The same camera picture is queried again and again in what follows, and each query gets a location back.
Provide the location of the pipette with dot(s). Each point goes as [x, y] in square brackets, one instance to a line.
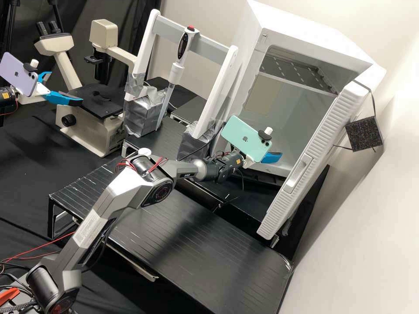
[183, 42]

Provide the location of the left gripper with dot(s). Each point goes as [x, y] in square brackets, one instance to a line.
[35, 93]

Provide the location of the white pipette stand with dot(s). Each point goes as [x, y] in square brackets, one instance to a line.
[214, 88]

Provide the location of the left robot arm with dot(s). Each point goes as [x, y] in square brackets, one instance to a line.
[7, 98]

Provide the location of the incubator door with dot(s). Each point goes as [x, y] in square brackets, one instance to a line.
[314, 157]

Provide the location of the white incubator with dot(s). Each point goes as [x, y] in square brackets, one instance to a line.
[294, 98]

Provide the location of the cream microscope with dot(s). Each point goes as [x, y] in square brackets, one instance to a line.
[95, 127]

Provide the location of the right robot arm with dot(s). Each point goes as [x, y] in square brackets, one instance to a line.
[114, 193]

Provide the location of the left wrist camera phone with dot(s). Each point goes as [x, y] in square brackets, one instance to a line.
[16, 73]

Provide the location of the wrist camera phone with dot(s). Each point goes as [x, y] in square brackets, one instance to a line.
[16, 73]
[245, 137]

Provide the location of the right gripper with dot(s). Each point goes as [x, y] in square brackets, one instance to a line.
[249, 162]

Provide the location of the right wrist camera phone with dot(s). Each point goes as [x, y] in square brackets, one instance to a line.
[245, 137]

